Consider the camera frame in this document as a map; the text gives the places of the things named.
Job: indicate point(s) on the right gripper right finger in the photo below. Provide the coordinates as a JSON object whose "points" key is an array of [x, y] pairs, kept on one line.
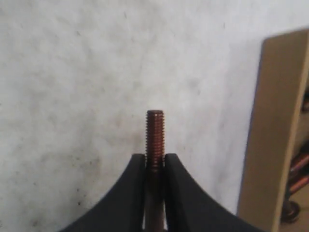
{"points": [[190, 200]]}

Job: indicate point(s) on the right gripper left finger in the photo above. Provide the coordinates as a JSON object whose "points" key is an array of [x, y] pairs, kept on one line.
{"points": [[120, 198]]}

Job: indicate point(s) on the copper threaded bolt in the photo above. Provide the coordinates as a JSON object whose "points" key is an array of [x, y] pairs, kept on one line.
{"points": [[155, 142]]}

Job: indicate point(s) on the cardboard box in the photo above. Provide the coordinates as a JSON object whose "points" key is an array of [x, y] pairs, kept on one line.
{"points": [[275, 130]]}

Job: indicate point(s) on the copper bolt with washer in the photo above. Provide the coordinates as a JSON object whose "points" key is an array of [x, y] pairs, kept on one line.
{"points": [[295, 193]]}

